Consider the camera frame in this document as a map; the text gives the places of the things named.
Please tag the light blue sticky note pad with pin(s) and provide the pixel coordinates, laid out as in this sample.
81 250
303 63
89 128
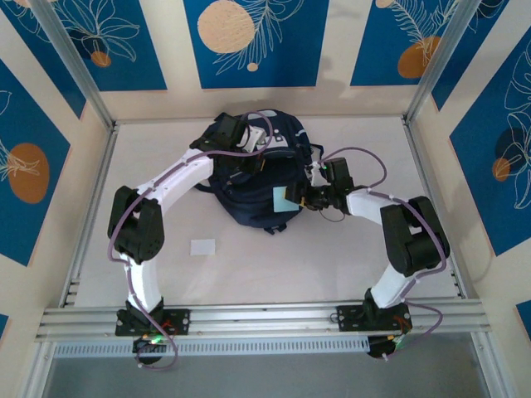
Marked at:
284 201

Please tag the navy blue backpack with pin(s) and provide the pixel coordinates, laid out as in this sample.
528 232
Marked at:
257 199

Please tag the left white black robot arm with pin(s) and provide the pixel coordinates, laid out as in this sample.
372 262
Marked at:
178 178

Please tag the white card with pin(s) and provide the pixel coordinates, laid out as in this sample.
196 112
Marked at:
203 247

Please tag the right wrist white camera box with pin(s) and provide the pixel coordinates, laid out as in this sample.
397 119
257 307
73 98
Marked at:
317 176

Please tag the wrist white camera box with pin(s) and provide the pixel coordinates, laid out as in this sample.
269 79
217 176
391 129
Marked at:
317 176
252 137

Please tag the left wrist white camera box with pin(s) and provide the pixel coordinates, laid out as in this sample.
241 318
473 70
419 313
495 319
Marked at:
252 137

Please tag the aluminium table side rail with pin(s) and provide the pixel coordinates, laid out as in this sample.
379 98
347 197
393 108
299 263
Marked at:
89 215
435 166

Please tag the aluminium frame cross rail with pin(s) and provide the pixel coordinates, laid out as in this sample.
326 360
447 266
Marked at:
265 317

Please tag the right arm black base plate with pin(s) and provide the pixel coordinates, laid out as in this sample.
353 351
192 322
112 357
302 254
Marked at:
350 318

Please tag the aluminium frame post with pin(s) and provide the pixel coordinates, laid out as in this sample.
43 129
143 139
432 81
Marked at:
70 58
444 54

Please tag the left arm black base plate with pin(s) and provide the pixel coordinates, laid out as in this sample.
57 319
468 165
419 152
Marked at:
178 321

